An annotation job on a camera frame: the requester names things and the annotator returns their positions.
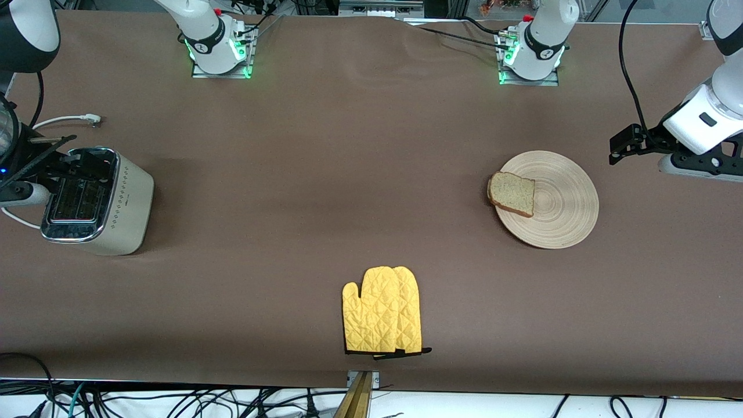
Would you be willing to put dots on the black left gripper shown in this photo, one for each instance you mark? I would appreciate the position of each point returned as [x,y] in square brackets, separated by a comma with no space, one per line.
[650,139]

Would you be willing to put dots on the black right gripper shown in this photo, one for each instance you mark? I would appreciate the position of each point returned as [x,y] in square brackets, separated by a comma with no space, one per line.
[28,155]

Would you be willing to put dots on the round light wooden plate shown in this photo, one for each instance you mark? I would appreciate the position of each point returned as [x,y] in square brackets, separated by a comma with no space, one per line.
[563,203]

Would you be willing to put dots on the bread slice with brown crust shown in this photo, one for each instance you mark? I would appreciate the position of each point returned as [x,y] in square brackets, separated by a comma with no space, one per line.
[512,194]

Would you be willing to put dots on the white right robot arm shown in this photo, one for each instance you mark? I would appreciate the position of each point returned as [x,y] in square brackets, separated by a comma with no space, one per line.
[203,23]

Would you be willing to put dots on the cream and chrome toaster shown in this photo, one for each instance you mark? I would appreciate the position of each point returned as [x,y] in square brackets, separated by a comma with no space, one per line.
[125,203]

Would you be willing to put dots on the brown table cover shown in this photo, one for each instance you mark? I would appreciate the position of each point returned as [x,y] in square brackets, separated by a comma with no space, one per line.
[348,145]

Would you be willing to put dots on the yellow quilted oven mitt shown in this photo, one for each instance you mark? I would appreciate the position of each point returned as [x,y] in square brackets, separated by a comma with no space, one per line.
[371,313]
[411,307]

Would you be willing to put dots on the grey metal box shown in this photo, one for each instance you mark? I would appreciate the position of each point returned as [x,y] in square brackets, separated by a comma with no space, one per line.
[377,8]

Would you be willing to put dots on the golden metal profile bar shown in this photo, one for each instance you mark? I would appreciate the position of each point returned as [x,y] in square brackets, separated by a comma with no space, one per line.
[355,400]

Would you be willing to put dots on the silver metal bracket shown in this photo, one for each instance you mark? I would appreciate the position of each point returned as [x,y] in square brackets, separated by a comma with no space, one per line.
[376,378]

